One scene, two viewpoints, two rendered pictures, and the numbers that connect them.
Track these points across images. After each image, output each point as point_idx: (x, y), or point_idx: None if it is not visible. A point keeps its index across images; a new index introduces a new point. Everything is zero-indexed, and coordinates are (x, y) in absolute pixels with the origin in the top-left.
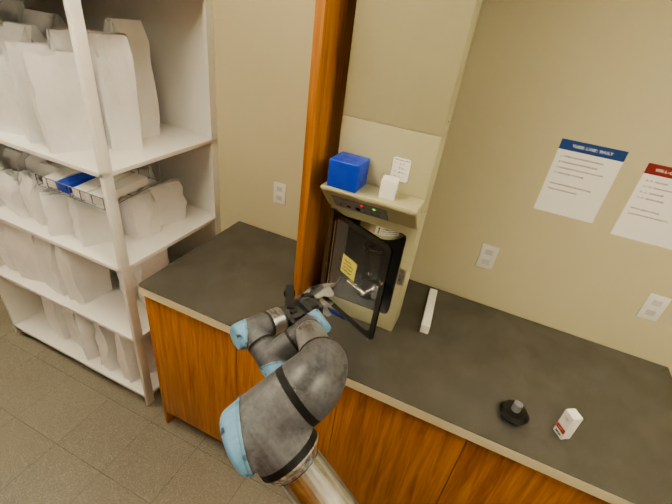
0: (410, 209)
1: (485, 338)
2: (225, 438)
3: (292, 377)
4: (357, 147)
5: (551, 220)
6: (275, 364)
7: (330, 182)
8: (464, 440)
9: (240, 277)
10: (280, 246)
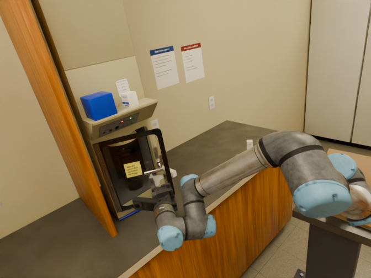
0: (153, 100)
1: (190, 156)
2: (340, 194)
3: (308, 142)
4: (88, 89)
5: (167, 91)
6: (210, 220)
7: (97, 117)
8: (240, 188)
9: (43, 272)
10: (32, 232)
